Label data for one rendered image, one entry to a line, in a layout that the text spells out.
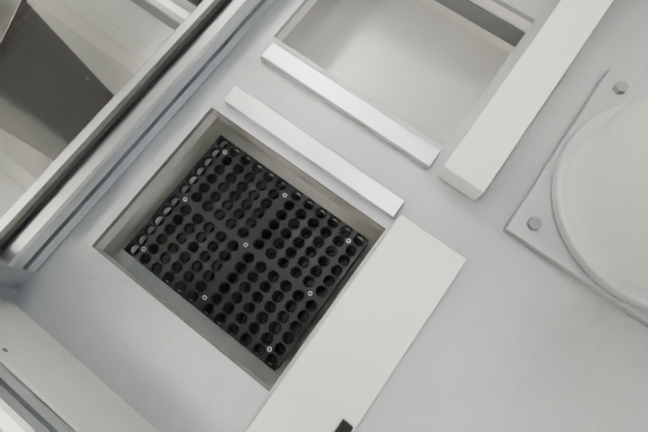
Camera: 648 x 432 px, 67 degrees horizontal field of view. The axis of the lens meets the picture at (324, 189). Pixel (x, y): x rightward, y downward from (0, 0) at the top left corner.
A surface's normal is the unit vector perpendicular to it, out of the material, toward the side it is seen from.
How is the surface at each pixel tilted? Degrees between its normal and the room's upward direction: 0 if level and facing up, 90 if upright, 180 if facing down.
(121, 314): 0
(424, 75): 0
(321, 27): 0
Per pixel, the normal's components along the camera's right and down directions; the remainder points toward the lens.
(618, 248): -0.86, 0.50
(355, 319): -0.03, -0.28
